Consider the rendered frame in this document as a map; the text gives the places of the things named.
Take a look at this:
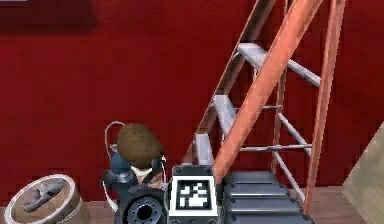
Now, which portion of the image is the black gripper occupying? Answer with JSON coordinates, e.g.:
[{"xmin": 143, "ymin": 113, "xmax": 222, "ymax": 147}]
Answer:
[{"xmin": 113, "ymin": 184, "xmax": 170, "ymax": 224}]

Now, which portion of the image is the grey metal bucket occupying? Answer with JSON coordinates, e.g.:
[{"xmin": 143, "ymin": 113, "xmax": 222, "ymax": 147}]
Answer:
[{"xmin": 3, "ymin": 173, "xmax": 90, "ymax": 224}]

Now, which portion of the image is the orange step ladder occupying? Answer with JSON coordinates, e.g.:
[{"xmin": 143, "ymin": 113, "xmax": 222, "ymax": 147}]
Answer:
[{"xmin": 181, "ymin": 0, "xmax": 348, "ymax": 217}]

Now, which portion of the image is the beige cabinet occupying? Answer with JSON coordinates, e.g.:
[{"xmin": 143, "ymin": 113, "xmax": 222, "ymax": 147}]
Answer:
[{"xmin": 342, "ymin": 120, "xmax": 384, "ymax": 224}]

